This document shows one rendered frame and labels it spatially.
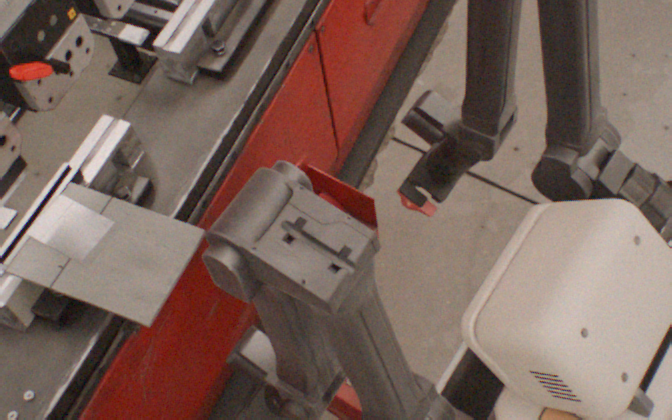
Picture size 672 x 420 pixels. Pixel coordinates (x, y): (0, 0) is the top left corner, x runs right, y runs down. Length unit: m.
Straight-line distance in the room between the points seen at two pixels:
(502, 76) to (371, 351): 0.45
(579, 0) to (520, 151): 1.76
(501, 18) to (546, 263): 0.28
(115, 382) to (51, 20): 0.66
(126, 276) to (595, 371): 0.79
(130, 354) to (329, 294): 1.04
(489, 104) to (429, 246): 1.41
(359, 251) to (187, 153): 1.04
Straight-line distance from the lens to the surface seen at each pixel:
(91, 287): 1.53
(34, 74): 1.40
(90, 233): 1.58
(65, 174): 1.68
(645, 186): 1.25
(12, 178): 1.55
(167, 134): 1.81
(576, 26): 1.05
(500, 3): 1.08
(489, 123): 1.24
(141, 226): 1.56
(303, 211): 0.77
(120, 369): 1.75
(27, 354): 1.67
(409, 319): 2.50
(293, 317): 0.91
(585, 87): 1.13
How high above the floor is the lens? 2.27
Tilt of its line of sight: 57 degrees down
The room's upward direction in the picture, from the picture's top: 12 degrees counter-clockwise
